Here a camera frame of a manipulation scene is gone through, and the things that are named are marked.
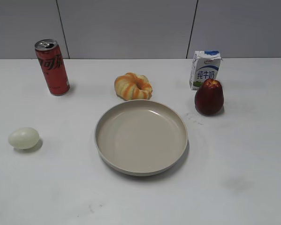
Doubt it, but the beige round plate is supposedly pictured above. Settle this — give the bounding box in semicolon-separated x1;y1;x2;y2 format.
94;100;189;177

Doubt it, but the red cola can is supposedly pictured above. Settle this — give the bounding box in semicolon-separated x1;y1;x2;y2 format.
35;39;70;96

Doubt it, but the white blue milk carton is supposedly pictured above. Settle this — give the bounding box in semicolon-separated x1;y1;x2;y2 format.
190;51;222;90

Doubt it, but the dark red wax apple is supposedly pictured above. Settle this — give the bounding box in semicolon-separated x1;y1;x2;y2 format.
195;78;224;115

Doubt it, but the white egg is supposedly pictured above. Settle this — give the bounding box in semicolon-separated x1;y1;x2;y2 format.
8;127;40;150

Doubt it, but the orange striped ring croissant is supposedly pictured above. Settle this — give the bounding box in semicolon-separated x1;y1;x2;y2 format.
114;72;153;101

